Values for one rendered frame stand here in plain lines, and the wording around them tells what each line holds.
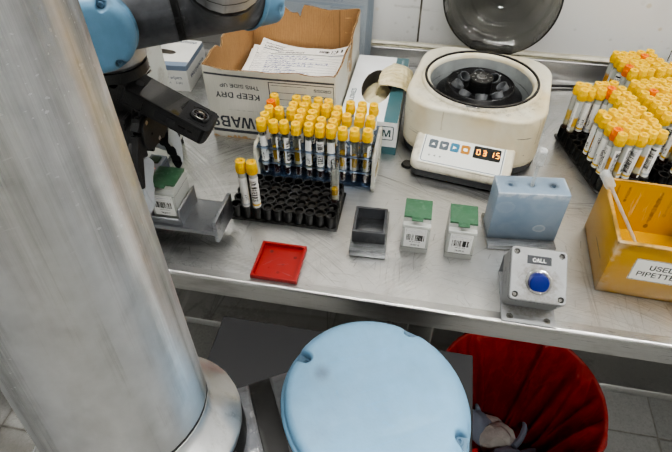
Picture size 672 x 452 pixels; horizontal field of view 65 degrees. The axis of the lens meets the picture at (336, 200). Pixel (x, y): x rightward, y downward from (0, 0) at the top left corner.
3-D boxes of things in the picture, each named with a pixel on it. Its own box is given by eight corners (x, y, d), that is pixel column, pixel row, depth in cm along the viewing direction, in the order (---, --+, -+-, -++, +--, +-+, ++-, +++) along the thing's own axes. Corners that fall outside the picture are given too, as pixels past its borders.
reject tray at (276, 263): (250, 278, 76) (249, 274, 75) (263, 243, 81) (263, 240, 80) (296, 284, 75) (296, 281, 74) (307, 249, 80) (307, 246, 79)
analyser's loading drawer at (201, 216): (92, 224, 81) (81, 199, 78) (113, 196, 86) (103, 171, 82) (219, 242, 78) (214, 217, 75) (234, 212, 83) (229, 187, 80)
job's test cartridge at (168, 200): (155, 219, 79) (145, 187, 75) (169, 198, 82) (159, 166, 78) (181, 222, 78) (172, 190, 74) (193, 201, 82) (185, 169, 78)
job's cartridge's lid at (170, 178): (146, 188, 75) (145, 185, 75) (160, 167, 78) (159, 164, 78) (172, 191, 74) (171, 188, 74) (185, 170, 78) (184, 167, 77)
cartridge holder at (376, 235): (348, 256, 79) (348, 239, 76) (355, 214, 85) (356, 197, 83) (384, 260, 78) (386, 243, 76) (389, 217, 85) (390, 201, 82)
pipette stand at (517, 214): (486, 249, 80) (500, 200, 73) (480, 217, 85) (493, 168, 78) (554, 252, 79) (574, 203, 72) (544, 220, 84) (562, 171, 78)
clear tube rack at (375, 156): (256, 178, 92) (252, 145, 87) (272, 145, 99) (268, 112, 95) (373, 192, 89) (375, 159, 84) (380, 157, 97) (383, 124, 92)
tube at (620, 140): (593, 183, 90) (615, 130, 83) (604, 184, 90) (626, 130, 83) (597, 190, 89) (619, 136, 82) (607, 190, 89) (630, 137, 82)
